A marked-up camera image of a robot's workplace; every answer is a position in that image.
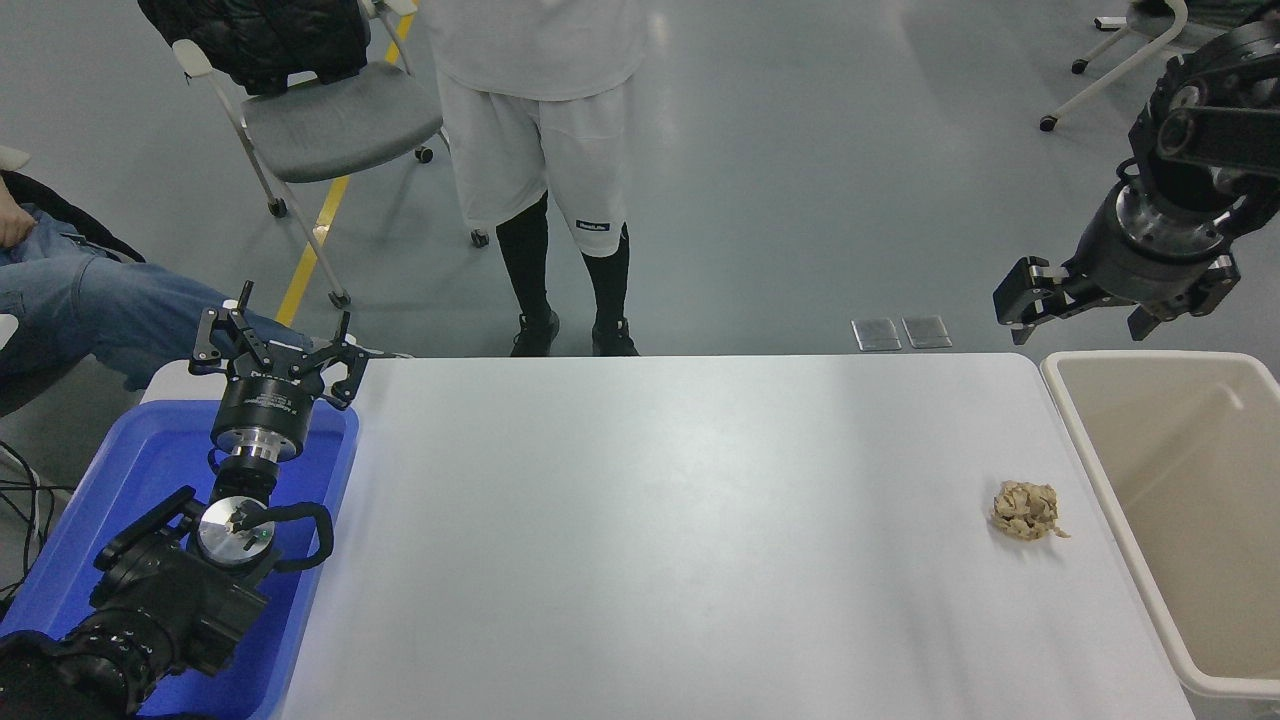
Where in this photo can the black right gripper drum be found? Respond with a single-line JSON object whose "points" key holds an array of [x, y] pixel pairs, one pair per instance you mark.
{"points": [[1140, 275]]}

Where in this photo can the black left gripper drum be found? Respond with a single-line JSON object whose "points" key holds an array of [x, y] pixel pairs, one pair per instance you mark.
{"points": [[265, 405]]}

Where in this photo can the tan paper ball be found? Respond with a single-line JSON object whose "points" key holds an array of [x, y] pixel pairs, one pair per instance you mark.
{"points": [[1025, 510]]}

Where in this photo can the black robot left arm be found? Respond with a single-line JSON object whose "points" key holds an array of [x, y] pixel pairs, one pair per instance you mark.
{"points": [[160, 600]]}

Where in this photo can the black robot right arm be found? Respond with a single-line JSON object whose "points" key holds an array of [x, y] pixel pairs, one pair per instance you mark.
{"points": [[1210, 110]]}

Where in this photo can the person's hand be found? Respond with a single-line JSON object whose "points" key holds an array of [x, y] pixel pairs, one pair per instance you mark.
{"points": [[12, 225]]}

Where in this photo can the white side table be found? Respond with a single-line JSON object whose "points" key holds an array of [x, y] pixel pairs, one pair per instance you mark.
{"points": [[170, 385]]}

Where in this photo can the silver floor plate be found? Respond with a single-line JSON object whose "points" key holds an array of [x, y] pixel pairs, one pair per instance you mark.
{"points": [[876, 334], [927, 332]]}

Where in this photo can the blue plastic tray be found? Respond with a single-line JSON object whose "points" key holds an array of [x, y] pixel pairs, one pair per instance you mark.
{"points": [[110, 480]]}

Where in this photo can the large pale plastic bin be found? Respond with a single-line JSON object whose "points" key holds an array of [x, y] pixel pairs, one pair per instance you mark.
{"points": [[1190, 520]]}

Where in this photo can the black padded jacket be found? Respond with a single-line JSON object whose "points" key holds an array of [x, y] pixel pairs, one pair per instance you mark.
{"points": [[260, 40]]}

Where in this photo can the white frame wheeled chair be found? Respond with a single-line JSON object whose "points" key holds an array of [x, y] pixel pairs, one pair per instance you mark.
{"points": [[1120, 72]]}

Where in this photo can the grey seat chair white frame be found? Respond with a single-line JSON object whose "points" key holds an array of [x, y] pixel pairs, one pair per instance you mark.
{"points": [[330, 125]]}

